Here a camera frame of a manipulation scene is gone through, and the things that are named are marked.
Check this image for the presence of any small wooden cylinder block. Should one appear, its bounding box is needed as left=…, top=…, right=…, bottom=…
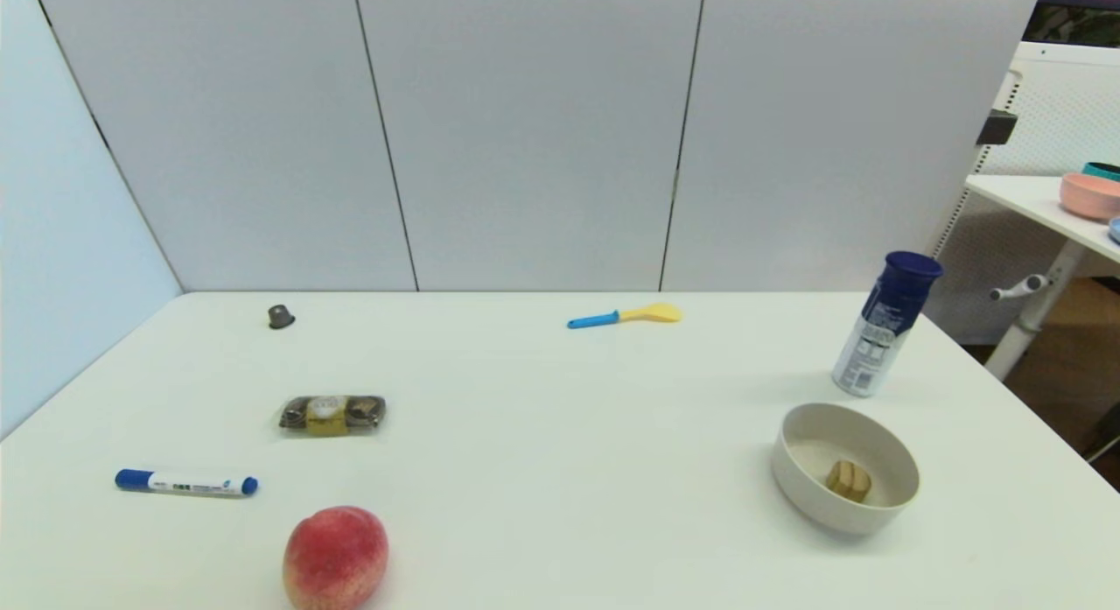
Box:
left=824, top=459, right=874, bottom=505

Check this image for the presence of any beige round bowl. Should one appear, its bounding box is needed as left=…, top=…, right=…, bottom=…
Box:
left=771, top=403, right=921, bottom=536

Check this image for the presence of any pink bowl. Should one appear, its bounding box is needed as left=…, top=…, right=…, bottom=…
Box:
left=1060, top=173, right=1120, bottom=222

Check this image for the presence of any clear pack of chocolates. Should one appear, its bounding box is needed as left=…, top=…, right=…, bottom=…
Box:
left=278, top=395, right=387, bottom=437

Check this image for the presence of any blue and white spray can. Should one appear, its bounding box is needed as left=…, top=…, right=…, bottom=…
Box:
left=831, top=251, right=944, bottom=398

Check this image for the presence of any red peach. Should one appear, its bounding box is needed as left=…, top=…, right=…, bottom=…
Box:
left=282, top=506, right=389, bottom=610

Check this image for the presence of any blue and white marker pen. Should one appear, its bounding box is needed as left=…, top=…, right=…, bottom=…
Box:
left=115, top=469, right=259, bottom=499

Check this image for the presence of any black partition clamp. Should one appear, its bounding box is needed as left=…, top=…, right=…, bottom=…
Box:
left=976, top=109, right=1019, bottom=147

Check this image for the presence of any white side table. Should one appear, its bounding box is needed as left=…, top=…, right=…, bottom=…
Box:
left=966, top=174, right=1120, bottom=382

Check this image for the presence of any white perforated panel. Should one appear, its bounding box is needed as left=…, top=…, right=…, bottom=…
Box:
left=926, top=41, right=1120, bottom=345

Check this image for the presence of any yellow spoon with blue handle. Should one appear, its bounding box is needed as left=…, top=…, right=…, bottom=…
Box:
left=567, top=303, right=683, bottom=330

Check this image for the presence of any white table crank handle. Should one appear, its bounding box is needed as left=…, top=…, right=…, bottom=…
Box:
left=990, top=275, right=1049, bottom=302

